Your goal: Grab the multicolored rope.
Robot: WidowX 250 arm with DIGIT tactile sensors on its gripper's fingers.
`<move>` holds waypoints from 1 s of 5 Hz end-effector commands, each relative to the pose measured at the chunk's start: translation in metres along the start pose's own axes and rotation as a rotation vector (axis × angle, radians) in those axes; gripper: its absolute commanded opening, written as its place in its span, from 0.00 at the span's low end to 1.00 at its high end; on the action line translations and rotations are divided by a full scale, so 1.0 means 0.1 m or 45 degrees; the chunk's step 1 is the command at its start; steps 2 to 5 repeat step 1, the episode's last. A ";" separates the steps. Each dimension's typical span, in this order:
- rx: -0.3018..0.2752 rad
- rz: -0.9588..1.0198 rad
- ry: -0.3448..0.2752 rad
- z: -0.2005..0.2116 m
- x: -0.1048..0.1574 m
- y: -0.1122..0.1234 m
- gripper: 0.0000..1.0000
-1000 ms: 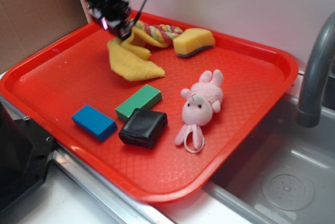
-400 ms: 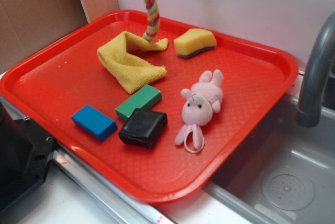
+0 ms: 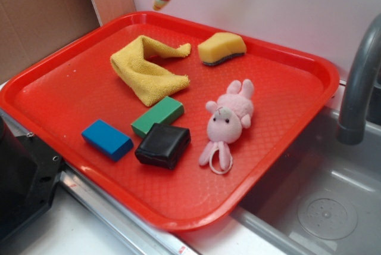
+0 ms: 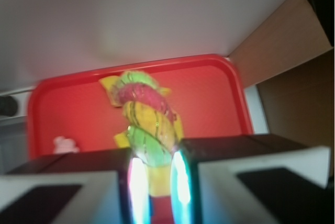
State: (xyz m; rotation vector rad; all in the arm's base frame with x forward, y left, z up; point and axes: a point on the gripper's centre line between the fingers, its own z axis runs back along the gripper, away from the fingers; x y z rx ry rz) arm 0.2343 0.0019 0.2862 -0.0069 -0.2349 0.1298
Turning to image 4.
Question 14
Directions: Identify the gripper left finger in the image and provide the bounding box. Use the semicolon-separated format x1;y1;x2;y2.
1;148;151;223

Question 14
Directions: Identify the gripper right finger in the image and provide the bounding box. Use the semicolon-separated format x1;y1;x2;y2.
171;135;334;223

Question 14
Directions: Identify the multicolored twisted rope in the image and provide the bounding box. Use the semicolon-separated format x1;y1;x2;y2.
117;70;181;198

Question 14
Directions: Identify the pink plush bunny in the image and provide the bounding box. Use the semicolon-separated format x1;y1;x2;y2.
53;136;80;154

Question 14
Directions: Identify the red plastic tray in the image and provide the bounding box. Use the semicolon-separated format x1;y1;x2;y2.
27;54;253;159

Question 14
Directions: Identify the grey faucet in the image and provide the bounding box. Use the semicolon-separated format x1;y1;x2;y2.
0;96;18;117

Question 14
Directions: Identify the brown cardboard panel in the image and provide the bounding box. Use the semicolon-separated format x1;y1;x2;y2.
230;0;334;147

